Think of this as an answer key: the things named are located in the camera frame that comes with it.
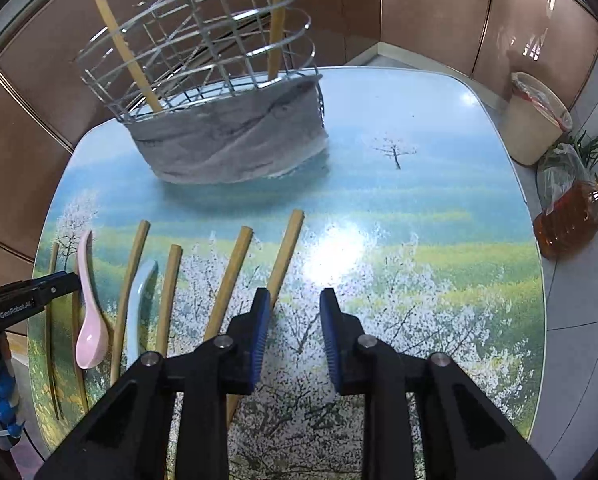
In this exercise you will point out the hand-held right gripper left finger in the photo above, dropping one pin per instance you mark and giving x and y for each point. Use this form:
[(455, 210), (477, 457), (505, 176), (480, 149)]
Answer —
[(260, 340)]

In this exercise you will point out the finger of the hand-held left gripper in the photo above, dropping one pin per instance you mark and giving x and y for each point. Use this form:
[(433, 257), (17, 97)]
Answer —
[(59, 284)]

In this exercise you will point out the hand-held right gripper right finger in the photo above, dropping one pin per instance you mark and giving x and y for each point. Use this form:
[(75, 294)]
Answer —
[(329, 340)]

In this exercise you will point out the pink spoon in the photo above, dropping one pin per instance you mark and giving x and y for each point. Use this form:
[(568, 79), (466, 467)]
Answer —
[(91, 345)]

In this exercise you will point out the light blue spoon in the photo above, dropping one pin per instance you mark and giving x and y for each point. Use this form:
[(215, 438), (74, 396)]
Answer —
[(139, 310)]

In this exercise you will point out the grey cloth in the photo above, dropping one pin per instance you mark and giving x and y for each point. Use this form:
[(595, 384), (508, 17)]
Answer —
[(229, 135)]

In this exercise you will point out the cooking oil bottle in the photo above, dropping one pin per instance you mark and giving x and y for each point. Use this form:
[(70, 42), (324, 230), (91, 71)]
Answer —
[(569, 220)]

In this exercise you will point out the clear plastic bag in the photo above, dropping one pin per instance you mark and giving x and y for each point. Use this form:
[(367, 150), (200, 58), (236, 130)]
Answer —
[(561, 170)]

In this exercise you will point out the beige trash bin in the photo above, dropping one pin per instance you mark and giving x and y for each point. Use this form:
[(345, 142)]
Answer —
[(529, 130)]

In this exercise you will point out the clear bin liner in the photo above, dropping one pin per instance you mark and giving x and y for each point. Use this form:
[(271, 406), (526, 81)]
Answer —
[(559, 115)]

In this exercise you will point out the green onions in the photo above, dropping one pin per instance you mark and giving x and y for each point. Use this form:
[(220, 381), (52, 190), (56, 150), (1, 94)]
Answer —
[(591, 147)]

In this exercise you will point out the brown kitchen cabinet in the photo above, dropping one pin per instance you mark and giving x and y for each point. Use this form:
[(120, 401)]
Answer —
[(429, 10)]

